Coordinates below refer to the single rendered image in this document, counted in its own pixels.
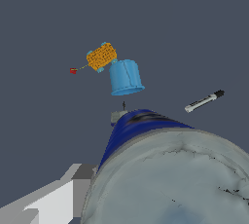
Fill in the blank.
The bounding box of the small grey object with antenna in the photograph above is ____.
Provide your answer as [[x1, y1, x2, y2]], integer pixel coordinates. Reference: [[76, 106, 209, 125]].
[[110, 100, 129, 128]]

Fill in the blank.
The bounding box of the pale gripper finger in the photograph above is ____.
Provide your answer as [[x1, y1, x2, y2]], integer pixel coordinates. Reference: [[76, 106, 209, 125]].
[[0, 163, 99, 224]]

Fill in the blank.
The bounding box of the blue can with grey base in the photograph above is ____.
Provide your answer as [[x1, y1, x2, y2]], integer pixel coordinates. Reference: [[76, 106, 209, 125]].
[[79, 108, 249, 224]]

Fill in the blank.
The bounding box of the light blue plastic cup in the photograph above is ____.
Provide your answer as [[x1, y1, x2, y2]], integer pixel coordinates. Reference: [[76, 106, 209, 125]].
[[108, 58, 146, 96]]

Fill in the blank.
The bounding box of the orange toy with cyan wheels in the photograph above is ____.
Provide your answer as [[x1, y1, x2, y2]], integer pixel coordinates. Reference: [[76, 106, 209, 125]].
[[69, 42, 119, 75]]

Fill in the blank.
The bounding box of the white marker with black cap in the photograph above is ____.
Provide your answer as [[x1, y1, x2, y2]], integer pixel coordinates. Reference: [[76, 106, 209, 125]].
[[184, 89, 226, 114]]

